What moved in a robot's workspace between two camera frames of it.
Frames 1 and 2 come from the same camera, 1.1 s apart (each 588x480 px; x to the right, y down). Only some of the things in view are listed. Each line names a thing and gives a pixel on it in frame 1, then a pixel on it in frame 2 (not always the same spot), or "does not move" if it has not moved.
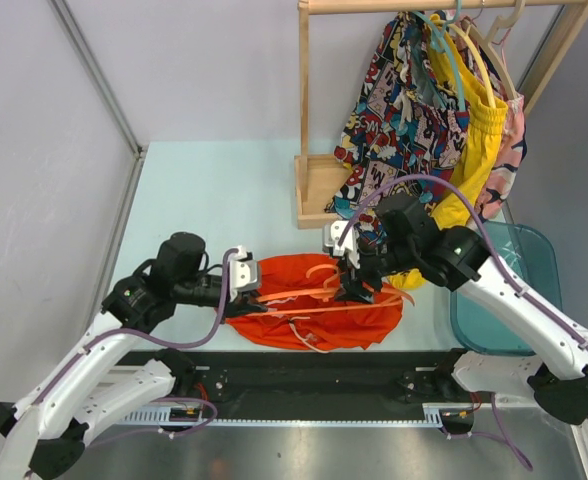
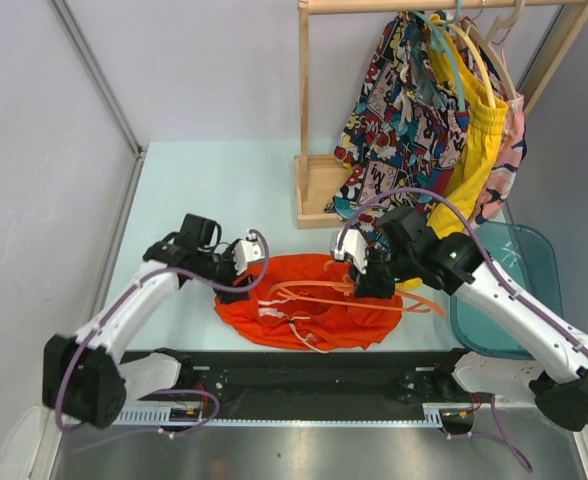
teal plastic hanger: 444,37 does not move
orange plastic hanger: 324,292 → 282,291
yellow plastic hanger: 491,90 does not move
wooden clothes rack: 316,174 does not move
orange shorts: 298,292 does not move
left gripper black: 246,302 → 233,276
